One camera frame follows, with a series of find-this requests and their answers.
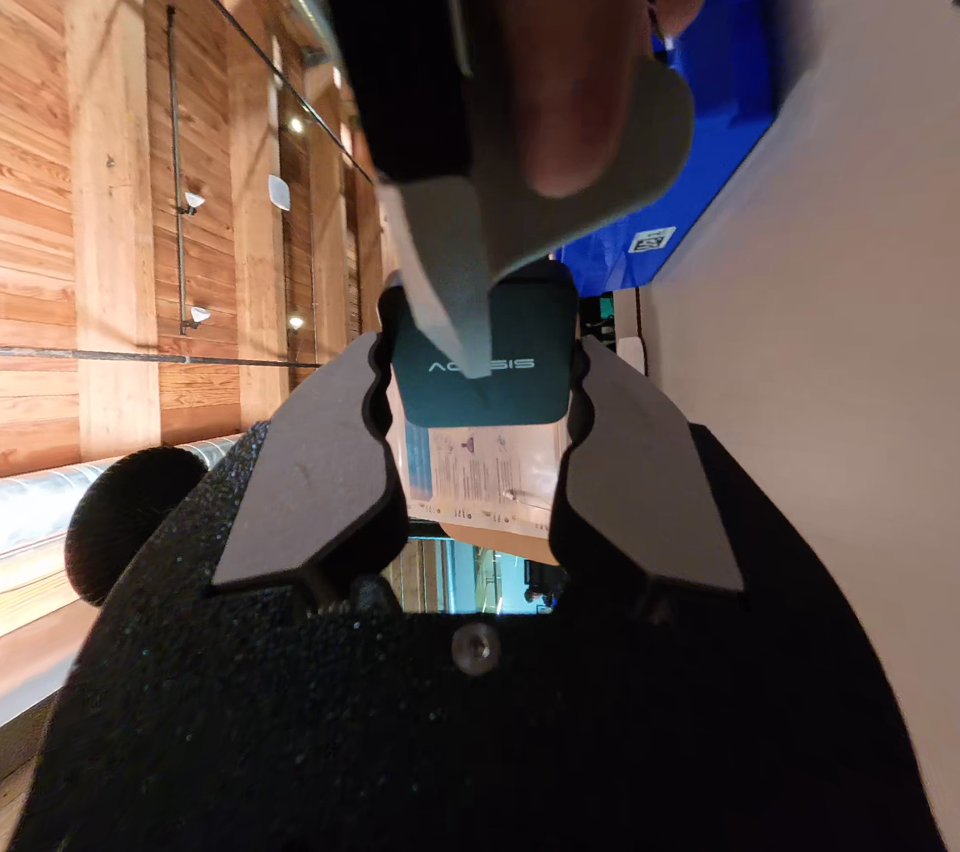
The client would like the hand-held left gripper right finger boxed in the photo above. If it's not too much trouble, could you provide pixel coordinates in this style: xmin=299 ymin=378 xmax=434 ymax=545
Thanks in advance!
xmin=549 ymin=336 xmax=745 ymax=594

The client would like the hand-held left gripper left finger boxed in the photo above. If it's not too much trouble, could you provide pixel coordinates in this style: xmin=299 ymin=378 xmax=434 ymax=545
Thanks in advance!
xmin=210 ymin=330 xmax=411 ymax=594

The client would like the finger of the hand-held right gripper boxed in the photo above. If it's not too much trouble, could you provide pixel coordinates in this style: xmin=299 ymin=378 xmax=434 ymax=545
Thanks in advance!
xmin=373 ymin=177 xmax=495 ymax=382

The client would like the blue plastic bin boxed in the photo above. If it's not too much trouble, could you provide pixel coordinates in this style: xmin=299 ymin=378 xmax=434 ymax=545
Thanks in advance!
xmin=555 ymin=0 xmax=777 ymax=294

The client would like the grey desk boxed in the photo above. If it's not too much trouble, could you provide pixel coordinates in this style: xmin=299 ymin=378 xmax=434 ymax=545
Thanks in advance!
xmin=641 ymin=0 xmax=960 ymax=831

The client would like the person's right hand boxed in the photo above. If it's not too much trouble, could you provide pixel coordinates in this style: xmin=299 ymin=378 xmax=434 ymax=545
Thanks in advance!
xmin=517 ymin=0 xmax=726 ymax=202

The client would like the printed instruction sheet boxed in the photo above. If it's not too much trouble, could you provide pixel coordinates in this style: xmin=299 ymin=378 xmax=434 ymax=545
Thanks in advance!
xmin=405 ymin=423 xmax=567 ymax=532

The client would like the wooden document stand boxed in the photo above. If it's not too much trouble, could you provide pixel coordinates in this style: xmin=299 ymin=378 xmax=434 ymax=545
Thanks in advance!
xmin=405 ymin=420 xmax=569 ymax=568

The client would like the silver ventilation duct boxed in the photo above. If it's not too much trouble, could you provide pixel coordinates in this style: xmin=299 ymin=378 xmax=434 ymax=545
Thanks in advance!
xmin=0 ymin=435 xmax=241 ymax=561

